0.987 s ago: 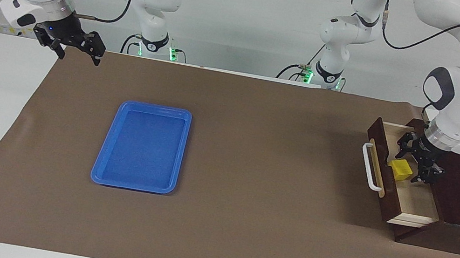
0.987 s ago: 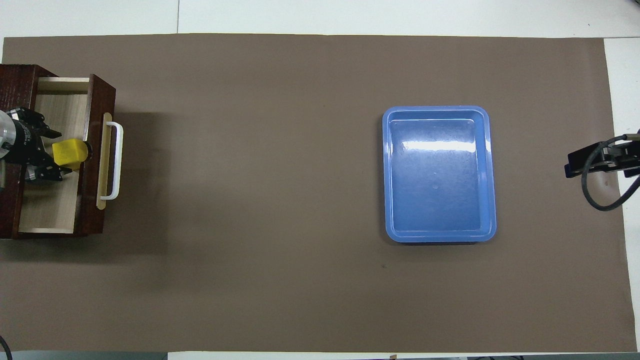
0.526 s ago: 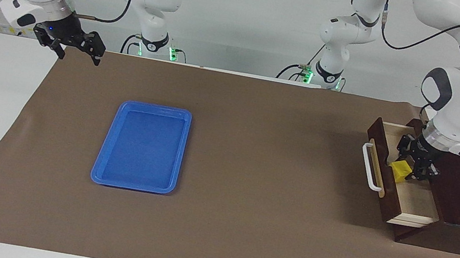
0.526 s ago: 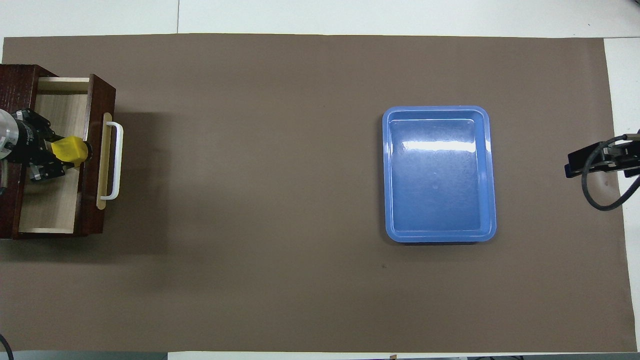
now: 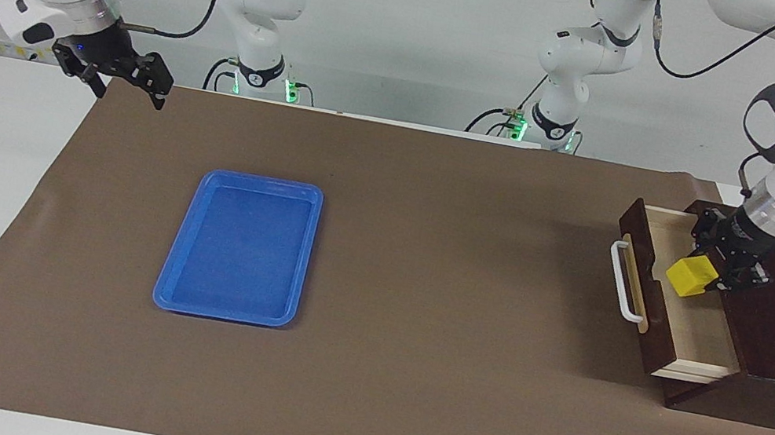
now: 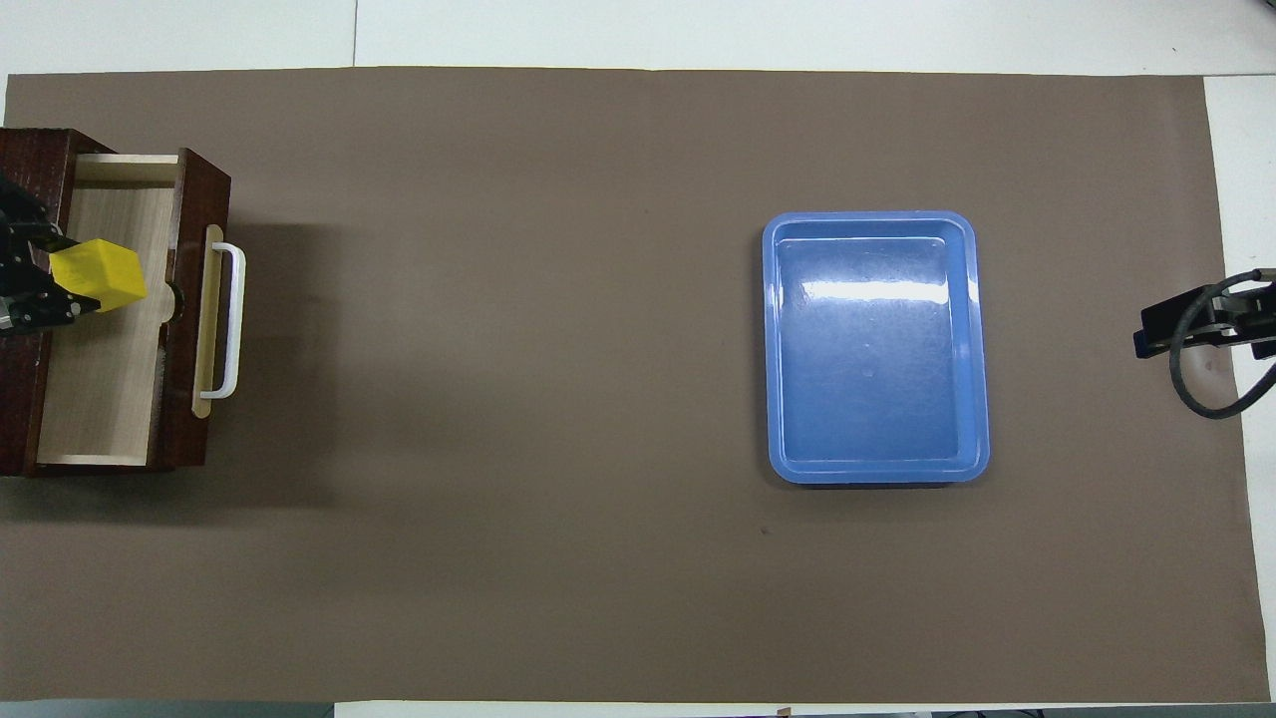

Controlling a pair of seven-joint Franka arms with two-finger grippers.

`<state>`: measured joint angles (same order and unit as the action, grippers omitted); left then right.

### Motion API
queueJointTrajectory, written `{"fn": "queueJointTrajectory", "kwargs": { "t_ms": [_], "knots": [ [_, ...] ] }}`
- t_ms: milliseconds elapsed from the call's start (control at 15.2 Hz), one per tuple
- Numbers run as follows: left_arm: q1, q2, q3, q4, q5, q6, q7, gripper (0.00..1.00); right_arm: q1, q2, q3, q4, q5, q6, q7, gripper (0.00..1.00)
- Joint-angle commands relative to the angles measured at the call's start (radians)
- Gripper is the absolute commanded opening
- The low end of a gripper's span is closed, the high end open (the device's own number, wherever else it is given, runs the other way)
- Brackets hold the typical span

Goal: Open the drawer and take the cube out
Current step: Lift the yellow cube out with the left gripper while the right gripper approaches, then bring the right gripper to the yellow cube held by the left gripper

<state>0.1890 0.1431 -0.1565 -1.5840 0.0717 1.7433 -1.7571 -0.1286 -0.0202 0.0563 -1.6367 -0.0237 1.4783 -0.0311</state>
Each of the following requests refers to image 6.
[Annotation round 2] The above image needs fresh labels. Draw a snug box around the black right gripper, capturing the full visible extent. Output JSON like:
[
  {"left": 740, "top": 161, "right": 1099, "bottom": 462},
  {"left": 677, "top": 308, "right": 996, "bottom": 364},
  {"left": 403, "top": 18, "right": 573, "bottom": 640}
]
[{"left": 1133, "top": 284, "right": 1276, "bottom": 361}]

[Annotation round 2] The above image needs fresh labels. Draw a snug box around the yellow cube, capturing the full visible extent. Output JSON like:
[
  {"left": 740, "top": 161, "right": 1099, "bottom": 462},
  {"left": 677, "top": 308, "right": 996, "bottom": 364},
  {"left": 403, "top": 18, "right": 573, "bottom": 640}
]
[{"left": 49, "top": 238, "right": 150, "bottom": 314}]

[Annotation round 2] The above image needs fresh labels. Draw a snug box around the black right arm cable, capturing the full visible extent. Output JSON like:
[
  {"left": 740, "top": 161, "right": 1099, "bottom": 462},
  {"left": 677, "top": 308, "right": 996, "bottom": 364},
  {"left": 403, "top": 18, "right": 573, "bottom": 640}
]
[{"left": 1167, "top": 266, "right": 1276, "bottom": 421}]

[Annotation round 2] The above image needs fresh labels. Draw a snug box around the wooden drawer with white handle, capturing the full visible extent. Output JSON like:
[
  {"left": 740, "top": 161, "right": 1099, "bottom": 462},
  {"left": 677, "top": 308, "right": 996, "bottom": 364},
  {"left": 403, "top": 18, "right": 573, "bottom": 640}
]
[{"left": 36, "top": 148, "right": 247, "bottom": 471}]

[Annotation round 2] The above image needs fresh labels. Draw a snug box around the blue plastic tray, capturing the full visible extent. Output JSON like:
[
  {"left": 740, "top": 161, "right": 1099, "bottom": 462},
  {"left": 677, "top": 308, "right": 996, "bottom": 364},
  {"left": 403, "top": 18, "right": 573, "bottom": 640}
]
[{"left": 762, "top": 210, "right": 992, "bottom": 487}]

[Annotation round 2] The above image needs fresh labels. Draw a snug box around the brown paper table mat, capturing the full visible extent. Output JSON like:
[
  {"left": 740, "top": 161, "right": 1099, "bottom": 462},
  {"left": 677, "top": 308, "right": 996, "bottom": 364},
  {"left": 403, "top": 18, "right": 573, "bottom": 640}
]
[{"left": 0, "top": 67, "right": 1273, "bottom": 705}]

